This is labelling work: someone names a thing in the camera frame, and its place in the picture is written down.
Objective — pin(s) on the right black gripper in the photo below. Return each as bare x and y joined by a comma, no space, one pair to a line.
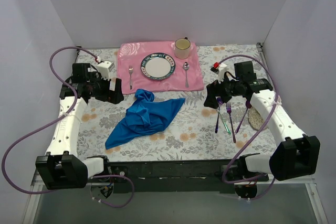
218,92

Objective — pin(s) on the iridescent purple fork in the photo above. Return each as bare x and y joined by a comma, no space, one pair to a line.
229,111

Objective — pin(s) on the cream mug with dark rim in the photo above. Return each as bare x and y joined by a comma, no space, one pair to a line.
182,48

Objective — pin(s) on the silver fork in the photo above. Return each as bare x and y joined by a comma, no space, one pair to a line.
130,78

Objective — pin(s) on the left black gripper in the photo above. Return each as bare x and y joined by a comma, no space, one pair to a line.
110,92

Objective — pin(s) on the white plate with patterned rim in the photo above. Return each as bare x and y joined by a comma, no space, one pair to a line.
158,66

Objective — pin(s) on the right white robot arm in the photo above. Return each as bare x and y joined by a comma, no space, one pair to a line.
296,154

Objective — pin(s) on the silver spoon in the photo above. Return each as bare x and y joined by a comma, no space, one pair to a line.
186,68

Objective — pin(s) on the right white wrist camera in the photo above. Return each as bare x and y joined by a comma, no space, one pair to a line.
219,69

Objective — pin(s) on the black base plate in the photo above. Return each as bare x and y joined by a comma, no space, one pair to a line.
174,176

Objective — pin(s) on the blue satin napkin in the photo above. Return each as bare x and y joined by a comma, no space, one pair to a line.
144,117

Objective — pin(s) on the iridescent purple spoon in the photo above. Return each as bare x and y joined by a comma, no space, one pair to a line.
219,101

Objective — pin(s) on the speckled round coaster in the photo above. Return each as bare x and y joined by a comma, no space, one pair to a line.
255,119

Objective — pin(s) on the pink satin placemat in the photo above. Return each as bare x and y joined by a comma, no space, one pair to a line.
131,54

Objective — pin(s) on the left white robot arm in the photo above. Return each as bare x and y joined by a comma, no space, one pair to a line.
60,167

